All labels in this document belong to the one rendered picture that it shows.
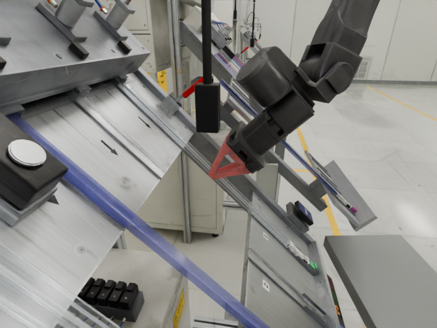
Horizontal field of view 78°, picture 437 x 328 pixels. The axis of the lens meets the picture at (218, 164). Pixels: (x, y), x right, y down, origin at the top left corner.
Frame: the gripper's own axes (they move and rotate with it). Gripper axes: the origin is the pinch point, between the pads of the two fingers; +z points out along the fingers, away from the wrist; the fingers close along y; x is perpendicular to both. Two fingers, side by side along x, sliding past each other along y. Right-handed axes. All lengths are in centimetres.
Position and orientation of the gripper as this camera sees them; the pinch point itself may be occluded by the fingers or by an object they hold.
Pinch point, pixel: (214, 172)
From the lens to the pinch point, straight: 49.2
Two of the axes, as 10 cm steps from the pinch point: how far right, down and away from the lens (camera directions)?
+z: -7.1, 5.8, 4.0
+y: -1.6, 4.2, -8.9
